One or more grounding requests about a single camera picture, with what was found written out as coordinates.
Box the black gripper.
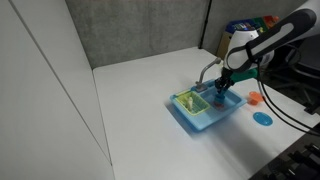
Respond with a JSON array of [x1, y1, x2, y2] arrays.
[[215, 68, 234, 94]]

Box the blue handleless cup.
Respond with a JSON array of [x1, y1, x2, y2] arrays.
[[214, 94, 225, 104]]

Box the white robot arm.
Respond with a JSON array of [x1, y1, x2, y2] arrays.
[[215, 0, 320, 94]]

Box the orange saucer plate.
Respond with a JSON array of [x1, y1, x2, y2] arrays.
[[248, 91, 264, 105]]

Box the light blue toy sink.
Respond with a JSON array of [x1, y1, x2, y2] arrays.
[[170, 80, 247, 132]]

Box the blue round plate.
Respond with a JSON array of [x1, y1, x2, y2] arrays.
[[253, 112, 273, 126]]

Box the grey toy faucet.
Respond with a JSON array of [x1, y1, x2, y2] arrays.
[[195, 57, 222, 93]]

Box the green dish rack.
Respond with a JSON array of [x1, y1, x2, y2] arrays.
[[175, 91, 210, 116]]

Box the toy shelf with colourful toys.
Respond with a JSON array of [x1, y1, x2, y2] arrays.
[[216, 15, 279, 59]]

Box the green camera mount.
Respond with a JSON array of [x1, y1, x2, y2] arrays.
[[231, 68, 258, 83]]

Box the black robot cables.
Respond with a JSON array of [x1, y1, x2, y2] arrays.
[[254, 43, 320, 136]]

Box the black camera stand equipment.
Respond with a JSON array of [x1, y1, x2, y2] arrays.
[[249, 123, 320, 180]]

